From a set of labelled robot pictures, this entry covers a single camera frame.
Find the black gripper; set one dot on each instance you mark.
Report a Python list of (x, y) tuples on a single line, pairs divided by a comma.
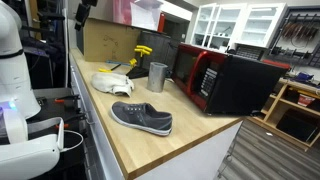
[(82, 13)]

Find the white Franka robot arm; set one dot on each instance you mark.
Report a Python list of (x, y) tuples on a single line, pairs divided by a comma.
[(16, 66)]

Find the black wedge tool holder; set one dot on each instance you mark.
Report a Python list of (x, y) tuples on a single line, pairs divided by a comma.
[(137, 72)]

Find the large cardboard box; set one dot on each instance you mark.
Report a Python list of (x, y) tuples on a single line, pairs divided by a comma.
[(110, 40)]

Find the dark equipment rack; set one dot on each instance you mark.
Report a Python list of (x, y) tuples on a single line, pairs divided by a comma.
[(43, 33)]

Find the pink sheet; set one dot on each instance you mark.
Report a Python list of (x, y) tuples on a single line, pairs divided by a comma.
[(120, 10)]

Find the black clamp orange tip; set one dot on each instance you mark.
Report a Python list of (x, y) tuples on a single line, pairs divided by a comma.
[(65, 99), (68, 121)]

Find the red cylinder object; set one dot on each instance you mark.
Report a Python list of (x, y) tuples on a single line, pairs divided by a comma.
[(161, 22)]

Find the black perforated plate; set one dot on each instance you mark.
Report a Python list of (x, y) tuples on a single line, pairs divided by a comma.
[(50, 110)]

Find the metal cylinder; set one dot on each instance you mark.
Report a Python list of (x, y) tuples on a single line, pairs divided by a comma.
[(156, 76)]

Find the grey drawer cabinet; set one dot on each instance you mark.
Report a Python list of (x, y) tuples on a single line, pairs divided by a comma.
[(86, 133)]

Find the grey canvas shoe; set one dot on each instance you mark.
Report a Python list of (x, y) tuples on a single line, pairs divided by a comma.
[(143, 118)]

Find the white glass-door cabinet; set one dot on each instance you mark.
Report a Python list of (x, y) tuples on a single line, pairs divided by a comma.
[(233, 23)]

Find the red and black microwave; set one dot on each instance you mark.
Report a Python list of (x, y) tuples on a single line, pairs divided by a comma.
[(230, 83)]

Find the black slotted crate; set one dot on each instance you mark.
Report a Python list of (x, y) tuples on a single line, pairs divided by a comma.
[(248, 51)]

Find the red case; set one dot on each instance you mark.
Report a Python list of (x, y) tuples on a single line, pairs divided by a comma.
[(276, 63)]

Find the wooden shelf unit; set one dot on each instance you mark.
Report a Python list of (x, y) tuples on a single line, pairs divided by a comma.
[(283, 106)]

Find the blue item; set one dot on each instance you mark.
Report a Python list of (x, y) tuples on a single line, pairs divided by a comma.
[(303, 77)]

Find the red box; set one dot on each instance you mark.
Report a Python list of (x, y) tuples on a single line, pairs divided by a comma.
[(305, 100)]

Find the black tool wall board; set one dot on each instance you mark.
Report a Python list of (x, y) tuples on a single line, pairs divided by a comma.
[(296, 36)]

